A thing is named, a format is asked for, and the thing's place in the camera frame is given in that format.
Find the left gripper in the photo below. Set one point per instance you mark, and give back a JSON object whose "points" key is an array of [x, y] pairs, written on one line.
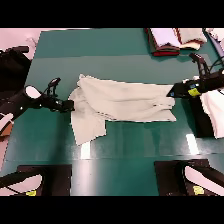
{"points": [[63, 105]]}

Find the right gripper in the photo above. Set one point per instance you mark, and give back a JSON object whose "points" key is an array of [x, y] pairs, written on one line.
{"points": [[183, 90]]}

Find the pale grey shirt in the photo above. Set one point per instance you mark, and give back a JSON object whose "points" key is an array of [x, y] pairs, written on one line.
{"points": [[126, 100]]}

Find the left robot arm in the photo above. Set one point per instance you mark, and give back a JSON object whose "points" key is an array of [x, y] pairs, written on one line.
{"points": [[17, 105]]}

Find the red garment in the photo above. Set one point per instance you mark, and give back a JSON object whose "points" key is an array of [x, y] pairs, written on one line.
{"points": [[166, 53]]}

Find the dark grey garment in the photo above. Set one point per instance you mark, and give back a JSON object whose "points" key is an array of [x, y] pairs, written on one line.
{"points": [[156, 46]]}

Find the beige garment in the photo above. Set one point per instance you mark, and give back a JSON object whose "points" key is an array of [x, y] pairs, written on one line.
{"points": [[191, 36]]}

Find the pale lavender garment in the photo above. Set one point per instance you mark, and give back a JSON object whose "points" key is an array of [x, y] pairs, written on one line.
{"points": [[164, 36]]}

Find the black garment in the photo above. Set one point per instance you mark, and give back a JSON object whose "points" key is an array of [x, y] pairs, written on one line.
{"points": [[11, 71]]}

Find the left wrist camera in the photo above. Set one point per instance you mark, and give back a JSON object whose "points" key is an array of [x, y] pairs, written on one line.
{"points": [[53, 83]]}

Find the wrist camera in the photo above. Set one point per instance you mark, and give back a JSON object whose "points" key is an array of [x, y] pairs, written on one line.
{"points": [[53, 83], [200, 63]]}

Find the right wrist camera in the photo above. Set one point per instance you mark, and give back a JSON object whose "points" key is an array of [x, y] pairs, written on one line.
{"points": [[200, 63]]}

